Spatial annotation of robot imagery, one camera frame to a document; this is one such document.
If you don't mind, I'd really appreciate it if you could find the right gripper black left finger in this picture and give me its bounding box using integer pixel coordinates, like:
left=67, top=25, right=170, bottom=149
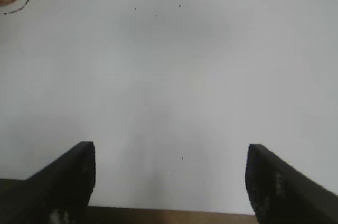
left=0, top=141, right=96, bottom=224

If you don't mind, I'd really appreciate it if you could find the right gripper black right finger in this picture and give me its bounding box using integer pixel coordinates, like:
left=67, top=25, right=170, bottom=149
left=245, top=143, right=338, bottom=224

